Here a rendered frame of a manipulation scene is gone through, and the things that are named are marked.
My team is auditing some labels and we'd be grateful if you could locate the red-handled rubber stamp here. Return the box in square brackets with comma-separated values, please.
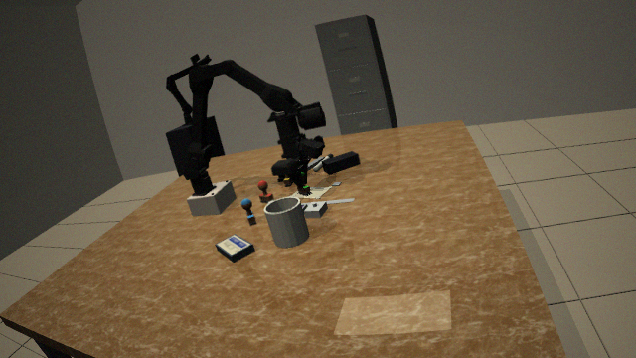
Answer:
[257, 180, 275, 204]

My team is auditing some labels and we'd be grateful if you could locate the cream paper card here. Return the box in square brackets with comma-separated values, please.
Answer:
[287, 186, 332, 199]

